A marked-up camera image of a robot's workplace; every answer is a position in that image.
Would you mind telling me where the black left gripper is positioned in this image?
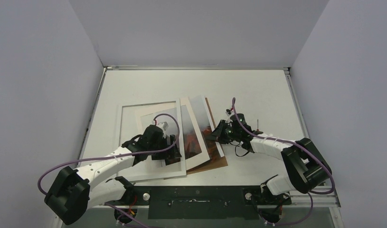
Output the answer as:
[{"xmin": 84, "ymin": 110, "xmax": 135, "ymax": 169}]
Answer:
[{"xmin": 149, "ymin": 135, "xmax": 180, "ymax": 160}]

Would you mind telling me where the autumn forest photo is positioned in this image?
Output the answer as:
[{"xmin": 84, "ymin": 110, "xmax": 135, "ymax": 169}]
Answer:
[{"xmin": 135, "ymin": 95, "xmax": 225, "ymax": 170}]

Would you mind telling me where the cream photo mat board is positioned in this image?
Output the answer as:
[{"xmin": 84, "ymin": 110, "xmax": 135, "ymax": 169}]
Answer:
[{"xmin": 135, "ymin": 97, "xmax": 210, "ymax": 172}]

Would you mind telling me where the white picture frame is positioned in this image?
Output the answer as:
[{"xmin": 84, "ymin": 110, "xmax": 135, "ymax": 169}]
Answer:
[{"xmin": 113, "ymin": 98, "xmax": 186, "ymax": 182}]

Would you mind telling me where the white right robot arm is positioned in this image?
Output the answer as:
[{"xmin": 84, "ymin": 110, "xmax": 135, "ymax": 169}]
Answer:
[{"xmin": 205, "ymin": 114, "xmax": 332, "ymax": 204}]

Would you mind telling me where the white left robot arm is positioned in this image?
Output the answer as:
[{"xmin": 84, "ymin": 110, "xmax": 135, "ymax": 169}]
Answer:
[{"xmin": 44, "ymin": 122, "xmax": 180, "ymax": 225}]

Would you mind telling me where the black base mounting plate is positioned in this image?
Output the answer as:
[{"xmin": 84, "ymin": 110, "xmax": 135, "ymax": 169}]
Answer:
[{"xmin": 115, "ymin": 185, "xmax": 292, "ymax": 220}]

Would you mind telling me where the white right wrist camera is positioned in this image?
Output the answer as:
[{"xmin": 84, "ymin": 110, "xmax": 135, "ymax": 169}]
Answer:
[{"xmin": 226, "ymin": 108, "xmax": 234, "ymax": 123}]

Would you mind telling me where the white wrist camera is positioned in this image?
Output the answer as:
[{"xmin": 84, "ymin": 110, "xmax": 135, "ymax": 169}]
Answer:
[
  {"xmin": 153, "ymin": 120, "xmax": 169, "ymax": 131},
  {"xmin": 226, "ymin": 108, "xmax": 234, "ymax": 123}
]

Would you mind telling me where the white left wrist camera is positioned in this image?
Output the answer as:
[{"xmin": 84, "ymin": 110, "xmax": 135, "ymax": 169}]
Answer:
[{"xmin": 153, "ymin": 120, "xmax": 169, "ymax": 131}]

